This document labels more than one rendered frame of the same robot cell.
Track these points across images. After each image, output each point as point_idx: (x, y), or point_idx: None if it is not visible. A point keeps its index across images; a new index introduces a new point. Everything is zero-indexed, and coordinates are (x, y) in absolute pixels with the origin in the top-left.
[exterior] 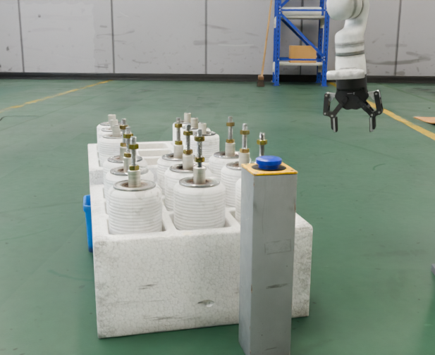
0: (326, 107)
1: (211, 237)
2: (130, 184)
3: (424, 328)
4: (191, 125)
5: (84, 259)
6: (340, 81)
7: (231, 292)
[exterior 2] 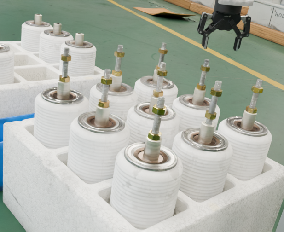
0: (203, 26)
1: (234, 205)
2: (150, 157)
3: None
4: (55, 31)
5: None
6: (224, 5)
7: None
